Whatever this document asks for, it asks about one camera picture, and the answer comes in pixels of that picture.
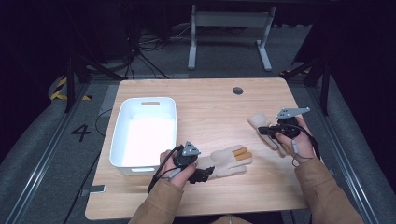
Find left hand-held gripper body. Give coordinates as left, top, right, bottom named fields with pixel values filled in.
left=172, top=140, right=202, bottom=170

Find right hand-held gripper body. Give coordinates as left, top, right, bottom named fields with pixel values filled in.
left=267, top=106, right=312, bottom=140

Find beige knitted glove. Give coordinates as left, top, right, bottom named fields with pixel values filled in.
left=247, top=112, right=290, bottom=157

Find beige glove with orange fingertips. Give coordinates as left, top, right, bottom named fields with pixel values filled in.
left=195, top=144, right=253, bottom=180

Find white plastic bin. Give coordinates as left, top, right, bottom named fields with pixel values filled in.
left=108, top=96, right=177, bottom=177

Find person's left hand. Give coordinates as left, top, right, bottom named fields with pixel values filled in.
left=159, top=149, right=197, bottom=189

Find person's right hand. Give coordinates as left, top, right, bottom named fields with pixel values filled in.
left=275, top=115, right=318, bottom=165

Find person's tan lap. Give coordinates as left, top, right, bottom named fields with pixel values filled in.
left=211, top=214, right=254, bottom=224

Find black metal stand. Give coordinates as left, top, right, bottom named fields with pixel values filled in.
left=63, top=51, right=127, bottom=114
left=279, top=56, right=332, bottom=117

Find yellow and black floor tape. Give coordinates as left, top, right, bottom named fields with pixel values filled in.
left=49, top=77, right=93, bottom=102

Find left hand-held gripper black cable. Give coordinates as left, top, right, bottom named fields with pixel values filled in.
left=147, top=144, right=185, bottom=193

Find hand-held gripper black cable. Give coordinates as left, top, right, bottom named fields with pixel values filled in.
left=147, top=144, right=185, bottom=193
left=279, top=123, right=322, bottom=168

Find right hand-held gripper black cable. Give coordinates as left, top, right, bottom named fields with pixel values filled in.
left=279, top=123, right=322, bottom=168

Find grey metal table bracket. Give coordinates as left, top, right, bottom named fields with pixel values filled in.
left=80, top=184, right=107, bottom=197

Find thin black floor cable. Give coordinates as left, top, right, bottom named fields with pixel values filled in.
left=63, top=107, right=114, bottom=224

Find grey metal desk frame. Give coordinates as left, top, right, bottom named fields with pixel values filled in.
left=187, top=4, right=277, bottom=72

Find tangle of black floor cables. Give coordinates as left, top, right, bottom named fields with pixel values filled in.
left=122, top=22, right=194, bottom=79

